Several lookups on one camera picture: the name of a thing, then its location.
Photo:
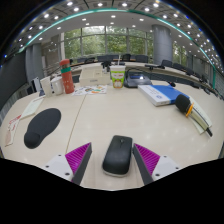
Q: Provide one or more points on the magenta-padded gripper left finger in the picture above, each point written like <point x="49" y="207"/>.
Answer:
<point x="76" y="158"/>

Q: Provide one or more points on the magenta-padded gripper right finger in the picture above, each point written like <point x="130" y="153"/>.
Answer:
<point x="148" y="158"/>

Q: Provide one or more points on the black computer mouse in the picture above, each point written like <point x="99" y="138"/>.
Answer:
<point x="117" y="155"/>

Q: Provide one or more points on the black mouse pad with wrist rest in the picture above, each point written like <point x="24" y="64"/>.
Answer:
<point x="41" y="126"/>

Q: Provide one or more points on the cream paper sheet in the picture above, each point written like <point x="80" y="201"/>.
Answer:
<point x="32" y="107"/>

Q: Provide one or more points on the colourful printed leaflet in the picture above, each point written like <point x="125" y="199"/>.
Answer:
<point x="90" y="90"/>

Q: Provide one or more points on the white notebook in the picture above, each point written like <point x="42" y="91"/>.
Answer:
<point x="204" y="114"/>

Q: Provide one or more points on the white lidded mug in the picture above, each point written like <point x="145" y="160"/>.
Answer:
<point x="58" y="86"/>

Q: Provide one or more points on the white paper cup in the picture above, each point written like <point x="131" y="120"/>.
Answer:
<point x="46" y="87"/>

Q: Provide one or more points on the dark desk microphone unit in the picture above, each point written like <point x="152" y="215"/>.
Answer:
<point x="137" y="81"/>

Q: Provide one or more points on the red thermos bottle green band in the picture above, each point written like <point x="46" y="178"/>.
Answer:
<point x="67" y="80"/>

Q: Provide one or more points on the white cardboard box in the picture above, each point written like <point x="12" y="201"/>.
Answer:
<point x="93" y="78"/>

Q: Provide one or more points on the green printed paper cup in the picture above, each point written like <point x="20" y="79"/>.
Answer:
<point x="117" y="77"/>

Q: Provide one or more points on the dark conference chairs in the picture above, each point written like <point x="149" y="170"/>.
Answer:
<point x="166" y="62"/>

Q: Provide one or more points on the ceiling lights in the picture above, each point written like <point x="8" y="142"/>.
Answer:
<point x="100" y="4"/>

